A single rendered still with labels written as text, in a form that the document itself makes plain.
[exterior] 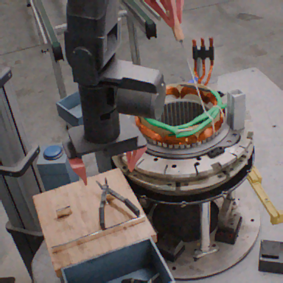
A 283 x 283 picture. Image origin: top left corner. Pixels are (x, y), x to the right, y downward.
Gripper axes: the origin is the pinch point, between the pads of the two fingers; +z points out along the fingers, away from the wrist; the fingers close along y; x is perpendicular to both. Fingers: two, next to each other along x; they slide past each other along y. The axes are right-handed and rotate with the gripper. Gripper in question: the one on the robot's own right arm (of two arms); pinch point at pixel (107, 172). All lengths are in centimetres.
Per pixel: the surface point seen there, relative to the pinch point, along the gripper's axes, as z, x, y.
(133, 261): 14.6, -9.4, 0.4
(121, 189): 10.2, 4.6, 3.6
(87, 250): 10.1, -7.1, -7.2
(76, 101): 14.9, 44.2, 4.7
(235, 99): -2.4, 7.0, 29.6
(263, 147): 37, 28, 57
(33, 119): 128, 197, 2
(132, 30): 66, 172, 67
